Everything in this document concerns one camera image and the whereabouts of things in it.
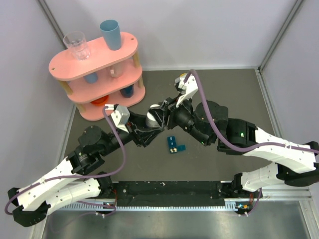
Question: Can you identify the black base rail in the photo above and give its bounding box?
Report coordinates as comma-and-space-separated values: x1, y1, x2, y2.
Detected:
114, 181, 238, 207

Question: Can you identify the clear drinking glass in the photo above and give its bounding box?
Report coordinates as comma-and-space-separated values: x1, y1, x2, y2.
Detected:
63, 31, 90, 61

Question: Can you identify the dark blue faceted cup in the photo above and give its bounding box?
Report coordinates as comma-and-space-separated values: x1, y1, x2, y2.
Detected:
120, 85, 134, 98

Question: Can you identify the pink three-tier wooden shelf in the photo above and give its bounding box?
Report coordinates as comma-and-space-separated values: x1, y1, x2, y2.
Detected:
48, 32, 146, 121

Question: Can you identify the white bottle cap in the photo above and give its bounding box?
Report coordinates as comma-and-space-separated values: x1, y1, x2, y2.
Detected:
150, 104, 160, 109

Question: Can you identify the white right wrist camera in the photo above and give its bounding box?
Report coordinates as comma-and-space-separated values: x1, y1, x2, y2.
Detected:
174, 74, 198, 107

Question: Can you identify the small light blue cup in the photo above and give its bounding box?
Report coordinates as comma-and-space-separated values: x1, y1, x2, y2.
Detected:
83, 72, 98, 84

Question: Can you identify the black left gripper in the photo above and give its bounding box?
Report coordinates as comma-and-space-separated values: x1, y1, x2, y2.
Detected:
99, 109, 163, 157

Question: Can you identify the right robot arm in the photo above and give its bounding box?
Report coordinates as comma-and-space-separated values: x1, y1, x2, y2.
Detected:
147, 99, 319, 197

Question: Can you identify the light blue plastic tumbler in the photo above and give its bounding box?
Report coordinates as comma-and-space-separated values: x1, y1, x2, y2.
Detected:
100, 19, 122, 51

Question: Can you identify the orange plastic bowl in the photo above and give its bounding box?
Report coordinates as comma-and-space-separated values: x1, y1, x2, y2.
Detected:
90, 95, 109, 106

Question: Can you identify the white pill bottle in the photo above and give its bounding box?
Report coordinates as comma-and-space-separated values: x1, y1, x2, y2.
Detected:
146, 112, 160, 128

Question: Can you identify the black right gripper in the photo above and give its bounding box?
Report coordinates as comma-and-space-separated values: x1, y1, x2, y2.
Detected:
150, 94, 212, 148

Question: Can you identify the teal pill organizer box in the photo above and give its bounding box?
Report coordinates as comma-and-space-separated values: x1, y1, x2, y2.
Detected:
167, 136, 186, 154

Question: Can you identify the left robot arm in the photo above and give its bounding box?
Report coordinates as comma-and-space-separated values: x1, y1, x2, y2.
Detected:
4, 106, 167, 227

